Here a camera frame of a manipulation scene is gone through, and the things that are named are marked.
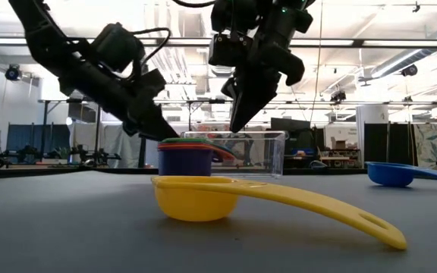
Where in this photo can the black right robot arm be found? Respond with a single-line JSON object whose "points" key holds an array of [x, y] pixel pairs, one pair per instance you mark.
{"points": [[233, 15]]}

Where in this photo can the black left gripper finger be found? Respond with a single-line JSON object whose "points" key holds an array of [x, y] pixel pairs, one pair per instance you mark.
{"points": [[142, 127], [161, 121]]}

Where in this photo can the ceiling light rail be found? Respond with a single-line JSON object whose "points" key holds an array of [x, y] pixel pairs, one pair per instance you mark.
{"points": [[393, 42]]}

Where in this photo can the orange measuring cup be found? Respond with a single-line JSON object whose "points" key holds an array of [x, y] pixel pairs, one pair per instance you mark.
{"points": [[226, 153]]}

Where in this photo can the yellow measuring cup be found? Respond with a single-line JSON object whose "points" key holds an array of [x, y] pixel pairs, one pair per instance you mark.
{"points": [[195, 204]]}

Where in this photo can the black table frame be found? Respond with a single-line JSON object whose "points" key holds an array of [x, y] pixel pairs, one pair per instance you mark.
{"points": [[51, 172]]}

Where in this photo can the grey cloth sheet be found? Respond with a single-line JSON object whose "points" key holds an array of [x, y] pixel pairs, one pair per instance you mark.
{"points": [[120, 146]]}

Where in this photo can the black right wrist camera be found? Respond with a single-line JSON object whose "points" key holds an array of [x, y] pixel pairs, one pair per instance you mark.
{"points": [[228, 51]]}

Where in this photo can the teal measuring cup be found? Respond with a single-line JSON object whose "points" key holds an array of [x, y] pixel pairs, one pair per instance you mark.
{"points": [[218, 146]]}

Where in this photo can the floral patterned curtain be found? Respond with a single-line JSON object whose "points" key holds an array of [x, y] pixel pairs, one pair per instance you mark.
{"points": [[431, 144]]}

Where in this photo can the blue partition panel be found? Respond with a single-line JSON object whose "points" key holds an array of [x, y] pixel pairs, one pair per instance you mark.
{"points": [[36, 138]]}

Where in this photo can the clear plastic basket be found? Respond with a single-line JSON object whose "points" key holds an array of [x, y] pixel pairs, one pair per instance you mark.
{"points": [[264, 159]]}

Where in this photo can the purple measuring cup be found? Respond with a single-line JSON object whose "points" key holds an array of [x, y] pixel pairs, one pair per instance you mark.
{"points": [[184, 163]]}

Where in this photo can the ceiling mounted camera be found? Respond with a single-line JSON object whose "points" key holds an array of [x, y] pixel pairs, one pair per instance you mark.
{"points": [[338, 96], [13, 73], [409, 70]]}

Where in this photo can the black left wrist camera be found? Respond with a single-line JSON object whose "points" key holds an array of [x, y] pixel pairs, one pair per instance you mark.
{"points": [[116, 47]]}

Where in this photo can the black room divider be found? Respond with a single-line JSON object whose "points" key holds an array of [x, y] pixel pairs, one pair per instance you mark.
{"points": [[387, 144]]}

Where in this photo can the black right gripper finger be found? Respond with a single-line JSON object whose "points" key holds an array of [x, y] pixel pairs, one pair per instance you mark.
{"points": [[254, 96], [230, 88]]}

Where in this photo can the lime green measuring cup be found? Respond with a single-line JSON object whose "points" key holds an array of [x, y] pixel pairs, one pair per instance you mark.
{"points": [[184, 140]]}

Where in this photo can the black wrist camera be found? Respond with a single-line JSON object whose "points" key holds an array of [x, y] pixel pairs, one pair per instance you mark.
{"points": [[228, 51], [116, 47]]}

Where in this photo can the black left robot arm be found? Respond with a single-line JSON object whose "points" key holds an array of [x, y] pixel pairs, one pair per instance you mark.
{"points": [[40, 34]]}

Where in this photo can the blue measuring cup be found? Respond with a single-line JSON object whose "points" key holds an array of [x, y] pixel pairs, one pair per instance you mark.
{"points": [[389, 176]]}

